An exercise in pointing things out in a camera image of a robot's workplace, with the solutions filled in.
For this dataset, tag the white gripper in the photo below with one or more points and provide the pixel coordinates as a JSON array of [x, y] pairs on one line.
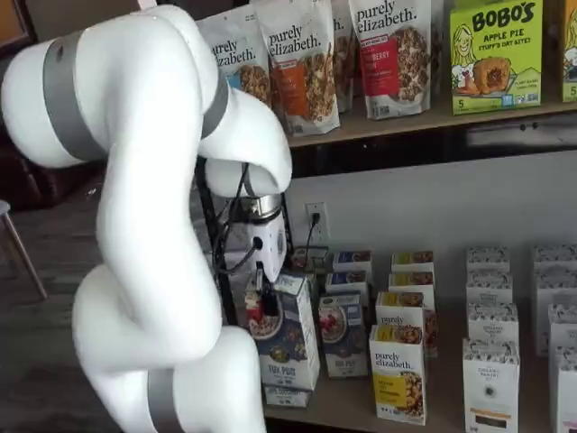
[[272, 243]]

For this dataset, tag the blue white flax oatmeal box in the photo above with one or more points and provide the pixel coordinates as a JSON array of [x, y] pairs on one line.
[[288, 352], [342, 343], [351, 260], [347, 282]]

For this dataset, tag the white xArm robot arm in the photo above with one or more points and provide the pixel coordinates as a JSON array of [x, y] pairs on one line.
[[149, 225]]

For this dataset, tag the yellow white granola box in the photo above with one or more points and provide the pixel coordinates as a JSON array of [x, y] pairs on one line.
[[412, 282], [412, 261], [405, 315], [399, 383]]

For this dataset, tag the white patterned cereal box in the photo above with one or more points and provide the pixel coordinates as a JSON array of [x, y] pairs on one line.
[[556, 284], [493, 322], [489, 259], [489, 286], [491, 388], [554, 255], [564, 325], [567, 392]]

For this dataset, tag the green Bobo's apple pie box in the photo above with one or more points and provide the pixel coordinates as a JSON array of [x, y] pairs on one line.
[[496, 58]]

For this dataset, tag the yellow Bobo's oat bites box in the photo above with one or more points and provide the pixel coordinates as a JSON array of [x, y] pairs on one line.
[[570, 54]]

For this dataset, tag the orange label granola bag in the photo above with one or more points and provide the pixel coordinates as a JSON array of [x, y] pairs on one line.
[[302, 76]]

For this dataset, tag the blue label granola bag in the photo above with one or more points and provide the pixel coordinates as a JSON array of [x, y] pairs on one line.
[[245, 67]]

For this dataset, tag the chair with wooden legs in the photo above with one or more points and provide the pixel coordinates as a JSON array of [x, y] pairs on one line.
[[18, 243]]

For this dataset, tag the dark brown sofa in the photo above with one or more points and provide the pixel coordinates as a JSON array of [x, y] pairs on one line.
[[27, 180]]

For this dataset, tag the white wall outlet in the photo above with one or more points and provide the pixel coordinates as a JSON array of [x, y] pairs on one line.
[[323, 231]]

